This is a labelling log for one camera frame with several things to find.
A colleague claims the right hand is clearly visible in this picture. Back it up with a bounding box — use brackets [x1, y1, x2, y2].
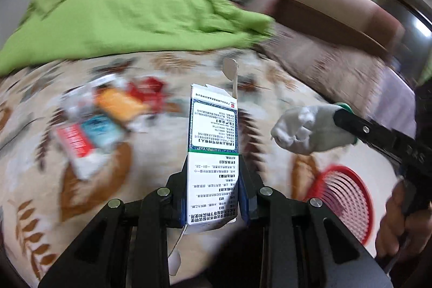
[375, 181, 431, 260]

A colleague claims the red white snack wrapper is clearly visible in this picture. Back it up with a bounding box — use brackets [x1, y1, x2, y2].
[53, 121, 108, 181]

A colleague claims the brown wooden headboard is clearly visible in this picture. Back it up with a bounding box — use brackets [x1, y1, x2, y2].
[265, 0, 405, 61]

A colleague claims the green quilt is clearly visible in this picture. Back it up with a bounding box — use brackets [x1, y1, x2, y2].
[1, 0, 273, 75]

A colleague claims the leaf-patterned beige blanket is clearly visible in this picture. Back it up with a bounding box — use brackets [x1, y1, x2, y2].
[1, 50, 397, 287]

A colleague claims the orange box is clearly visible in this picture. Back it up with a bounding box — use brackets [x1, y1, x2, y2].
[95, 88, 151, 123]

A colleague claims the white blue medicine box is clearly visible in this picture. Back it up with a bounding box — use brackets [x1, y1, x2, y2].
[179, 58, 239, 238]

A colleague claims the white paper ball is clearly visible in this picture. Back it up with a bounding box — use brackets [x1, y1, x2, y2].
[271, 104, 357, 155]

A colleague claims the striped brown pillow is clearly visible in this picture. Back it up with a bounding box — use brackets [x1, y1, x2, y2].
[258, 23, 416, 137]

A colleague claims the teal white packet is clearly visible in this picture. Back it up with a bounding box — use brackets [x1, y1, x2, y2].
[80, 114, 124, 151]

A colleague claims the red plastic basket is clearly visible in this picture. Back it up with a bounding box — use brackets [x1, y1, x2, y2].
[303, 164, 374, 246]

